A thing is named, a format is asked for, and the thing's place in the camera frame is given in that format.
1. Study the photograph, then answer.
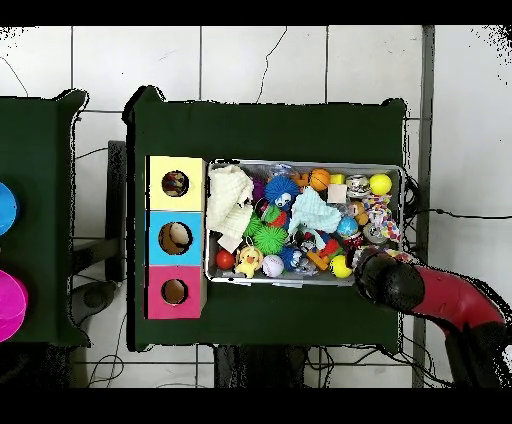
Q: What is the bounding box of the white toy baseball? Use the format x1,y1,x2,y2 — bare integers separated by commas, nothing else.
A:
262,254,285,278

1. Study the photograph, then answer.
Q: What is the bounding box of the yellow plush chick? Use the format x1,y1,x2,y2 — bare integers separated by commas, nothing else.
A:
234,245,265,279

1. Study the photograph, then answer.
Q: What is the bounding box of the blue spiky puffer ball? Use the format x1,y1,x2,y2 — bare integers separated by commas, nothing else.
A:
263,174,300,205

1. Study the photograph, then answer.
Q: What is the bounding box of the dark green covered side table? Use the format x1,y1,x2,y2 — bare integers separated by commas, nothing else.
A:
0,89,91,347

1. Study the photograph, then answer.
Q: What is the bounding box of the cream muslin cloth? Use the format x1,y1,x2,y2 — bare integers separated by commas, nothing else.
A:
205,163,255,245

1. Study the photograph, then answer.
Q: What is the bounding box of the yellow ball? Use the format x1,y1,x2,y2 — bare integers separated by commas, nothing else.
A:
368,173,393,197
328,254,353,279

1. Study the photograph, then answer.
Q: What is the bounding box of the light blue muslin cloth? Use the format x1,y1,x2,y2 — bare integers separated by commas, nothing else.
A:
287,186,342,237

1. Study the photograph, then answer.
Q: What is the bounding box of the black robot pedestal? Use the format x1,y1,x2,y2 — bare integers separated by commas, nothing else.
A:
213,344,309,389

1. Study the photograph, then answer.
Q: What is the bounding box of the black cable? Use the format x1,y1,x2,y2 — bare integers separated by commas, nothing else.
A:
403,206,512,220

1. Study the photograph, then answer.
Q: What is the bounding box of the dark green table cloth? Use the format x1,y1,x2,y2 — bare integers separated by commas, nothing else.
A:
122,85,408,353

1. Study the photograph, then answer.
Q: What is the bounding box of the green spiky puffer ball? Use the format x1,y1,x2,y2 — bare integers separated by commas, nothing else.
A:
252,224,288,256

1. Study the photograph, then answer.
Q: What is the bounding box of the blue round disc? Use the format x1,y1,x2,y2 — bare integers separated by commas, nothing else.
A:
0,181,20,237

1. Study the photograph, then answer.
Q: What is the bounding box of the wooden box with three holes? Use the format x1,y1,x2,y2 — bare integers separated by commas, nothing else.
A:
143,154,209,321

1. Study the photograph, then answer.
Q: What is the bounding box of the silver mesh bin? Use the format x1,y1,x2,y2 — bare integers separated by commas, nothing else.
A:
205,158,405,287

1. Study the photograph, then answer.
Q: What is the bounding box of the magenta round disc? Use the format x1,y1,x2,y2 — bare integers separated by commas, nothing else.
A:
0,269,29,343

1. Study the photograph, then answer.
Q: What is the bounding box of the polka dot cloth white backing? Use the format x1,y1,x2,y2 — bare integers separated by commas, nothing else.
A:
162,170,190,197

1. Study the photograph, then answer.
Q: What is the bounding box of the orange toy basketball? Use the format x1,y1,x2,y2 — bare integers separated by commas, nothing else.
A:
308,168,332,192

